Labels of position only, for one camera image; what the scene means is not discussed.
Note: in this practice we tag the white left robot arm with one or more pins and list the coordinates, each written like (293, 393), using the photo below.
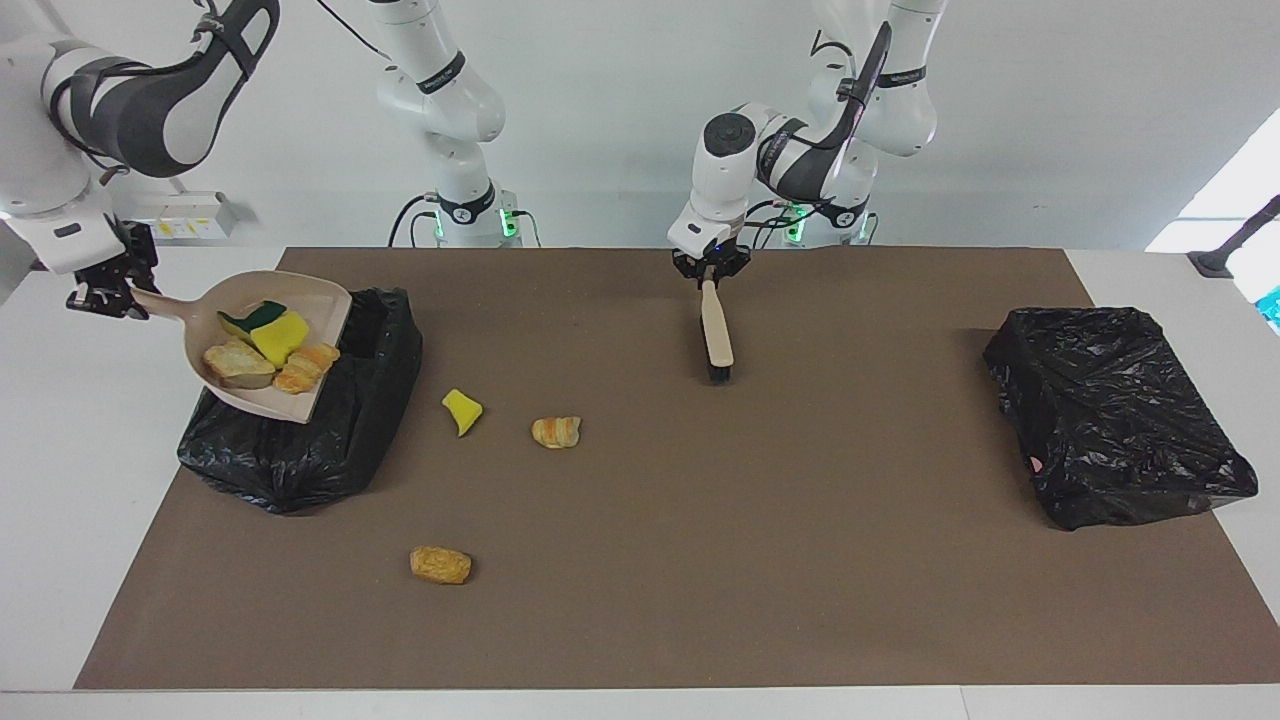
(720, 170)

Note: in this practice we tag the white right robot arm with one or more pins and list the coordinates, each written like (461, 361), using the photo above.
(40, 150)

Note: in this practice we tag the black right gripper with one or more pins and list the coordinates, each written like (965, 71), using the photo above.
(128, 258)

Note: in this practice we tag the beige brush with black bristles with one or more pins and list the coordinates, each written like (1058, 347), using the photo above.
(716, 330)

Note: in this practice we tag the teal object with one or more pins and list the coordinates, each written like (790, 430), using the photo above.
(1273, 308)

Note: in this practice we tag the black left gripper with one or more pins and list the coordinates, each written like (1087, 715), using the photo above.
(710, 258)

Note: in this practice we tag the beige plastic dustpan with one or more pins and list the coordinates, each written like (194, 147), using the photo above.
(300, 290)

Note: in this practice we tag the white wall socket box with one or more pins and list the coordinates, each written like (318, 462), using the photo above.
(195, 215)

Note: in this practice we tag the striped orange croissant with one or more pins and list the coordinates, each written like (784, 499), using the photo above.
(306, 368)
(556, 432)

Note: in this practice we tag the green and yellow sponge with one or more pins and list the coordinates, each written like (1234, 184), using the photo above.
(258, 316)

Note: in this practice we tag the beige bread chunk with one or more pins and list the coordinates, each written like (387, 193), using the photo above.
(238, 364)

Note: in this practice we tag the open black bag-lined bin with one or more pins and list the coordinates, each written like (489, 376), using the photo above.
(300, 460)

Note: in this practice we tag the brown bread roll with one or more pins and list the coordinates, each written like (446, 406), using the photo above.
(440, 565)

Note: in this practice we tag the brown table mat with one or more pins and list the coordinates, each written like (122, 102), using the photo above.
(600, 630)

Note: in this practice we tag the black bag-covered bin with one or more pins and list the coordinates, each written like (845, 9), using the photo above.
(1110, 410)

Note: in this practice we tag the black clamp stand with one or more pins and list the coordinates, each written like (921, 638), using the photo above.
(1215, 262)

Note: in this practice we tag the yellow sponge piece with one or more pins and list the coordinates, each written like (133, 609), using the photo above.
(280, 338)
(462, 410)

